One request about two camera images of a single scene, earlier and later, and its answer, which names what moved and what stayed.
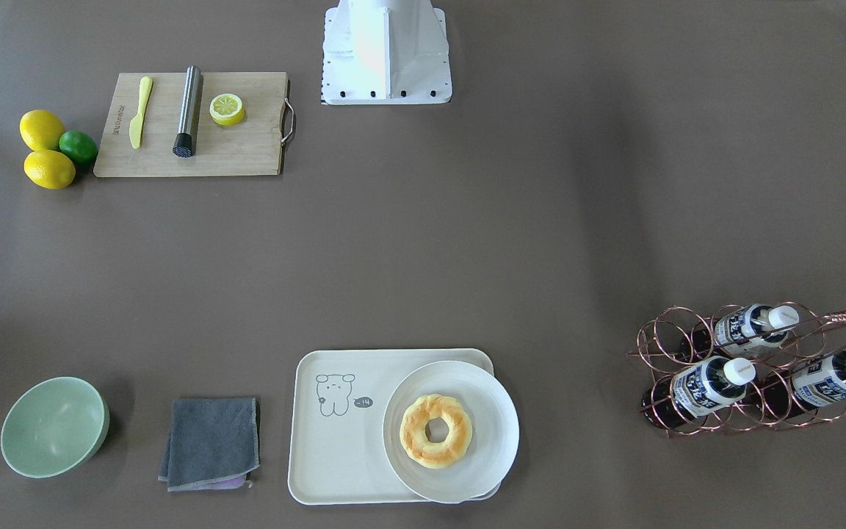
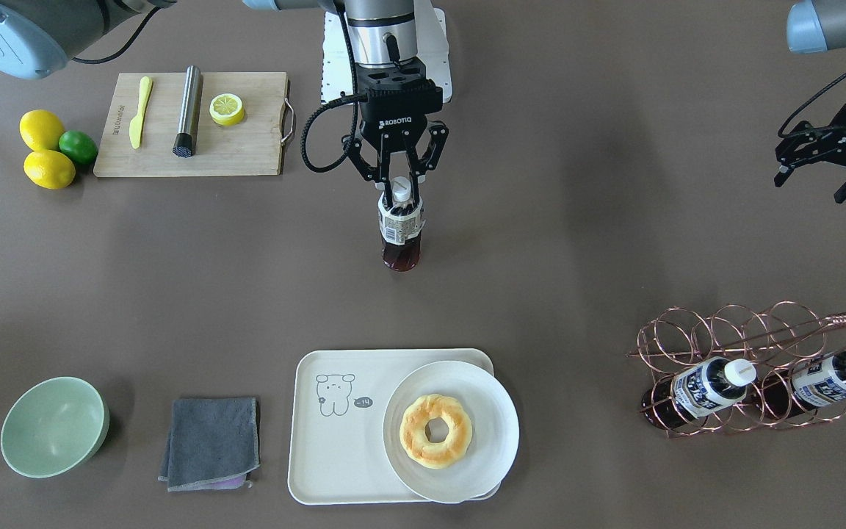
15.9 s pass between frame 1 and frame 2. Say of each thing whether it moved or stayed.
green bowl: stayed
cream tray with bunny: stayed
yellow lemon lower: stayed
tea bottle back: moved
